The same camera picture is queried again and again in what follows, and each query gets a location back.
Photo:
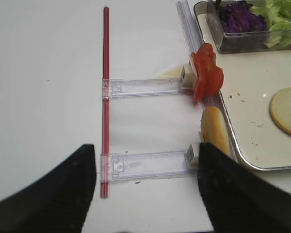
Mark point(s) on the clear salad container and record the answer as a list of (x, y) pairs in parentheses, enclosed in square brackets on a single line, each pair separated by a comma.
[(236, 42)]

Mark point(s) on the clear rack bar upper left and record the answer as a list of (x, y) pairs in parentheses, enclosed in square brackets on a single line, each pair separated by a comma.
[(116, 89)]

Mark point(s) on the white pusher block upper left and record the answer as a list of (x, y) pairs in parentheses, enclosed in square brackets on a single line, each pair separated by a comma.
[(189, 75)]

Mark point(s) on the clear rack bar lower left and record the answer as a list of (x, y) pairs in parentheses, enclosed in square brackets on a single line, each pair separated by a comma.
[(122, 167)]

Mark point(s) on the white pusher block lower left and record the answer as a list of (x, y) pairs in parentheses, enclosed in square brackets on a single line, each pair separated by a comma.
[(192, 154)]

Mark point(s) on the white pusher block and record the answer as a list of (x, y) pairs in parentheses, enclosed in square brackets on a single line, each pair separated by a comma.
[(192, 154), (189, 75)]

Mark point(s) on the clear rail left of tray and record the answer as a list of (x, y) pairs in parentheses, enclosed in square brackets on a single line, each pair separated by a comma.
[(194, 39)]

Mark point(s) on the bun half on left rack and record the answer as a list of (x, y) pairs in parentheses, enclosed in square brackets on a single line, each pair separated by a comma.
[(213, 129)]

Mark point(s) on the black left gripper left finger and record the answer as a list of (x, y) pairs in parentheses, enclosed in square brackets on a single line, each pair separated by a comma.
[(56, 203)]

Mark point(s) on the remaining tomato slice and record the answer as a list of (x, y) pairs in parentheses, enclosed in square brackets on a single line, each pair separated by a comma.
[(209, 82)]

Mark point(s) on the bun bottom on tray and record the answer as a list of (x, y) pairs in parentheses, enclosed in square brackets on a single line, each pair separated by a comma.
[(280, 109)]

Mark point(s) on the left red strip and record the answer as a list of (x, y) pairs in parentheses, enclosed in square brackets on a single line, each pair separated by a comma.
[(104, 184)]

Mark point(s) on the green lettuce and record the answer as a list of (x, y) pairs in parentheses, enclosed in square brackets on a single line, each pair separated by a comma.
[(277, 14)]

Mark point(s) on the metal tray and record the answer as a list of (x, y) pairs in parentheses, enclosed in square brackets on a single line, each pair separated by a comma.
[(251, 80)]

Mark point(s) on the purple cabbage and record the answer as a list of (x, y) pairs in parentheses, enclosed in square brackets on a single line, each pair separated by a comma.
[(238, 18)]

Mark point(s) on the clear rack bar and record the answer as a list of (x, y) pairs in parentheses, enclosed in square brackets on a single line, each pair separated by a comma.
[(116, 89), (122, 167)]

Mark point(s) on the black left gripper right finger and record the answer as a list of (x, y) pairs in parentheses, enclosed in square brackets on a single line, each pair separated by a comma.
[(238, 201)]

